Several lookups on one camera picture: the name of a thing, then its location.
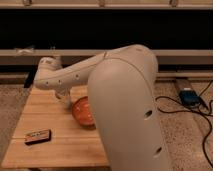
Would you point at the beige pusher end effector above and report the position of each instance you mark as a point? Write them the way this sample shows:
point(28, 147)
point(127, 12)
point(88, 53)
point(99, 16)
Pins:
point(64, 98)

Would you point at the black rectangular eraser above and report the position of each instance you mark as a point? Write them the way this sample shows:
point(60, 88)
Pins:
point(38, 137)

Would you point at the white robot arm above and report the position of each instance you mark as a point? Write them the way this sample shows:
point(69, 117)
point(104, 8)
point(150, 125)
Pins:
point(120, 87)

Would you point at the orange bowl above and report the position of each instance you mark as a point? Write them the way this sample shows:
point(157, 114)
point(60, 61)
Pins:
point(81, 112)

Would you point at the blue electronic box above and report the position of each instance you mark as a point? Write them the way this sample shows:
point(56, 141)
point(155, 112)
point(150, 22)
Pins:
point(188, 97)

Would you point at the grey metal frame rail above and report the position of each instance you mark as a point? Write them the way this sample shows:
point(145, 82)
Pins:
point(165, 57)

